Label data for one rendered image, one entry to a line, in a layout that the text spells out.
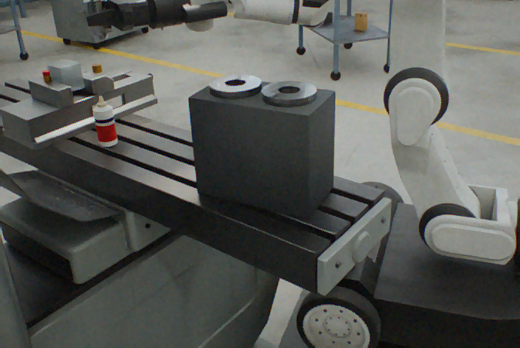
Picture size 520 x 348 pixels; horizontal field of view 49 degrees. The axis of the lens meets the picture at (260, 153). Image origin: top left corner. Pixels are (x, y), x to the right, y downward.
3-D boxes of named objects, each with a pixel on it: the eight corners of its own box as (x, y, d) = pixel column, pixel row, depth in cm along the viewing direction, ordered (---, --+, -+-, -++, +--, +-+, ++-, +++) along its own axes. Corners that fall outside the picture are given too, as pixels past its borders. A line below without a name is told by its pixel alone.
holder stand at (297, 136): (229, 165, 114) (222, 68, 105) (334, 186, 104) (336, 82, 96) (196, 193, 104) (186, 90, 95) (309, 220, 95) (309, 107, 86)
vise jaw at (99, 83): (84, 79, 144) (81, 63, 142) (114, 88, 136) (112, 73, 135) (63, 86, 140) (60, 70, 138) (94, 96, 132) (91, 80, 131)
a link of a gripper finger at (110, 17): (84, 12, 113) (115, 8, 116) (87, 29, 114) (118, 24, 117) (87, 14, 112) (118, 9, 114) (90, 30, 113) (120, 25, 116)
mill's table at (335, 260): (20, 100, 175) (14, 76, 172) (394, 230, 105) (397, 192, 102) (-56, 126, 159) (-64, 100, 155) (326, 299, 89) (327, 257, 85)
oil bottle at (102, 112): (110, 138, 128) (102, 91, 123) (121, 141, 126) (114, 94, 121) (95, 144, 125) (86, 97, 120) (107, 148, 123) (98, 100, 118)
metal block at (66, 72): (70, 83, 137) (65, 58, 135) (84, 87, 134) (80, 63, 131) (50, 89, 134) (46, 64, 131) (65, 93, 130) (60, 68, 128)
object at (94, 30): (107, 29, 121) (103, 1, 118) (115, 32, 117) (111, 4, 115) (86, 32, 119) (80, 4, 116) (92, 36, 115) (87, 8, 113)
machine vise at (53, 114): (123, 91, 156) (118, 52, 151) (159, 102, 147) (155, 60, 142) (1, 134, 132) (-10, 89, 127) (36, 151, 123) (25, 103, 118)
